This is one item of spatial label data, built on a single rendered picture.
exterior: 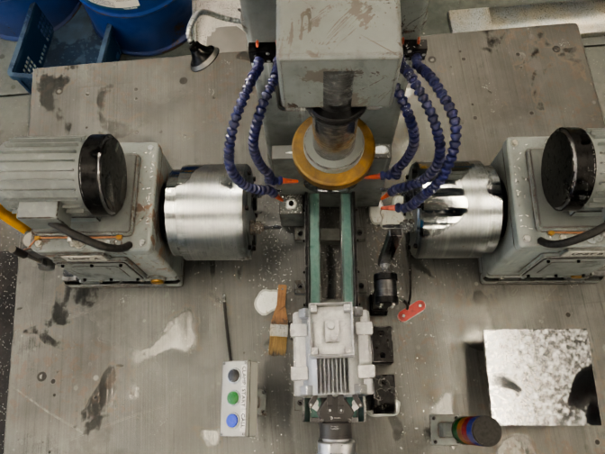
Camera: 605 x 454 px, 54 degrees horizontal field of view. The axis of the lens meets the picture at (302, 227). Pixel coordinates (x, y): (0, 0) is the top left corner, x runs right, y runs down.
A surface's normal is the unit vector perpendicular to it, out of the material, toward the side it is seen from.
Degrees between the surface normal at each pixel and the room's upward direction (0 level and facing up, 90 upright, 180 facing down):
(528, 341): 0
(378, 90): 90
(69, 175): 22
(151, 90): 0
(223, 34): 7
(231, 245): 62
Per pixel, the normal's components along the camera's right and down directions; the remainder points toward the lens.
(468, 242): -0.01, 0.69
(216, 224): -0.02, 0.29
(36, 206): -0.03, -0.32
